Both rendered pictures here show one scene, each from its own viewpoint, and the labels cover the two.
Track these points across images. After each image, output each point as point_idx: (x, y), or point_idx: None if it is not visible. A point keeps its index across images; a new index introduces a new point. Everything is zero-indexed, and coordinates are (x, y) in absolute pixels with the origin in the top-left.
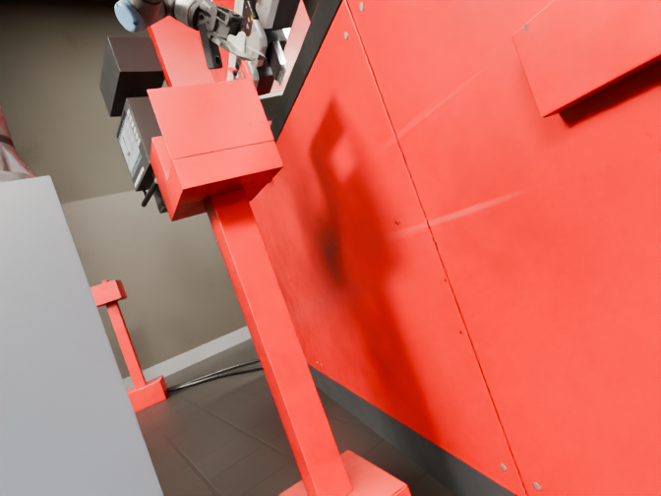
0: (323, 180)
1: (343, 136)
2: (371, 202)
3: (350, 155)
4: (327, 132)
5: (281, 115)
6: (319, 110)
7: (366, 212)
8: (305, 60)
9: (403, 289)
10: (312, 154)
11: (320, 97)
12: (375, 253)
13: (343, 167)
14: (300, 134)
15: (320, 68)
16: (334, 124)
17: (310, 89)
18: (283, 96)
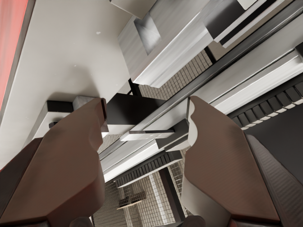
0: (10, 2)
1: (0, 61)
2: (0, 33)
3: (0, 52)
4: (3, 55)
5: (24, 23)
6: (3, 69)
7: (1, 23)
8: (2, 105)
9: (0, 1)
10: (11, 19)
11: (2, 79)
12: (2, 0)
13: (2, 38)
14: (13, 27)
15: (0, 100)
16: (1, 65)
17: (4, 83)
18: (17, 58)
